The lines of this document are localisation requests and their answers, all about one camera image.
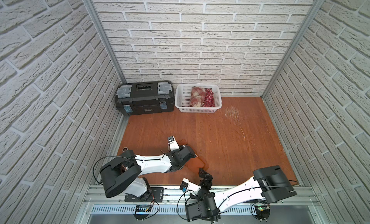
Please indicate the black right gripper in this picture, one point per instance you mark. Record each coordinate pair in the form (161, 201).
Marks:
(206, 185)

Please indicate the white plastic basket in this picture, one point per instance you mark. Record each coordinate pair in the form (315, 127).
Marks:
(183, 95)

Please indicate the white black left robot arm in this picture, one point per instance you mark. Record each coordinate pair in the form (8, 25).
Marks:
(123, 173)

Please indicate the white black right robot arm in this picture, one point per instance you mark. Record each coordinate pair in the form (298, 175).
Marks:
(268, 185)

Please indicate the orange brown skirt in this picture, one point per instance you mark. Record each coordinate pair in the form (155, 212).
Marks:
(194, 164)

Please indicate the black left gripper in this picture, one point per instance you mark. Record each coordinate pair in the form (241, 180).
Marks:
(188, 150)

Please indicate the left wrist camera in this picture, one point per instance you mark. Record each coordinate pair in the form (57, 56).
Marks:
(172, 144)

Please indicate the left controller board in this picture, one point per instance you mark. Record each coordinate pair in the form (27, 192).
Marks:
(143, 212)

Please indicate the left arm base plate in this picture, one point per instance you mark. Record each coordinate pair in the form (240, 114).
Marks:
(152, 194)

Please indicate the controller board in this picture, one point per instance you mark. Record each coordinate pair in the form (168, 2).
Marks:
(143, 212)
(260, 212)

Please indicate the black plastic toolbox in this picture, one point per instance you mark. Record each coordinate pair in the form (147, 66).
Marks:
(145, 98)

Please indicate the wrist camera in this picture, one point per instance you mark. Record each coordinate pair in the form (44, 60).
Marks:
(172, 144)
(186, 185)

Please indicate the red plaid skirt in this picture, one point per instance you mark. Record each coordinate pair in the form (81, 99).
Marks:
(197, 97)

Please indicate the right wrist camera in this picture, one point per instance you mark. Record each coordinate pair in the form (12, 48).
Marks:
(186, 185)

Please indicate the red polka dot skirt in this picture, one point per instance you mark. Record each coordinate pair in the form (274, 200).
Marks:
(209, 98)

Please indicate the right controller board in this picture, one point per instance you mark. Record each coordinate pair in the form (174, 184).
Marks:
(260, 212)

